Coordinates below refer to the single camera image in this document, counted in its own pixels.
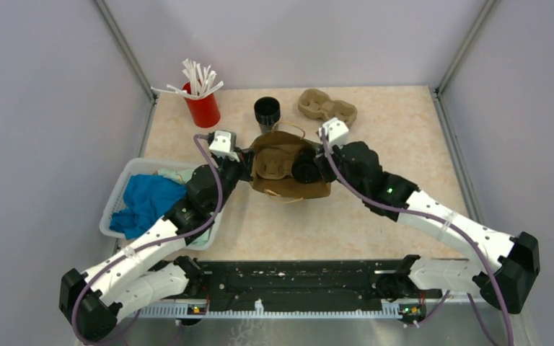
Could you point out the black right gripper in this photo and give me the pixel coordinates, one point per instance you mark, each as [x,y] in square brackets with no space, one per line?
[323,161]

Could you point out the black cup lid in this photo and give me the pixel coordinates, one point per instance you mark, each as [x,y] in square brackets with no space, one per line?
[304,168]

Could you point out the white cable duct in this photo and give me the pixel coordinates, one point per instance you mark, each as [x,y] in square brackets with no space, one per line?
[173,310]

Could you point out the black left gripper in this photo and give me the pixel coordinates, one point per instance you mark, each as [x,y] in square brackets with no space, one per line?
[245,157]

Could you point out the cardboard cup carrier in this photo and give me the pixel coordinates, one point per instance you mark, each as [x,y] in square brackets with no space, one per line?
[275,162]
[315,104]

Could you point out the mint green cloth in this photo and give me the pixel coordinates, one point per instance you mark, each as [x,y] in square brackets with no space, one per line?
[182,176]

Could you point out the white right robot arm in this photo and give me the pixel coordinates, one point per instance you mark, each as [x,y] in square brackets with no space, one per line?
[501,267]

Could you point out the red cup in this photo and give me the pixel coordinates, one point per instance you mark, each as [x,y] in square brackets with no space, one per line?
[204,112]

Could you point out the blue cloth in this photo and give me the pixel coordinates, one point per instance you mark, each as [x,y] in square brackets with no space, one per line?
[147,197]

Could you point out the white plastic basket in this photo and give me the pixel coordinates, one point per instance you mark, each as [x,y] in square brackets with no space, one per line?
[133,167]

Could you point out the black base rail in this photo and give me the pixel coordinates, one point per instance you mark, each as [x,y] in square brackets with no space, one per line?
[374,278]

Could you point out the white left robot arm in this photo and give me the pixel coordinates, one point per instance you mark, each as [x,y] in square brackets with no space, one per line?
[97,299]

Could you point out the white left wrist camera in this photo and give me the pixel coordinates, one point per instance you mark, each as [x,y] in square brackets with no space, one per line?
[221,144]

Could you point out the green brown paper bag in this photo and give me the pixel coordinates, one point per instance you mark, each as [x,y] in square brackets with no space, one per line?
[288,190]

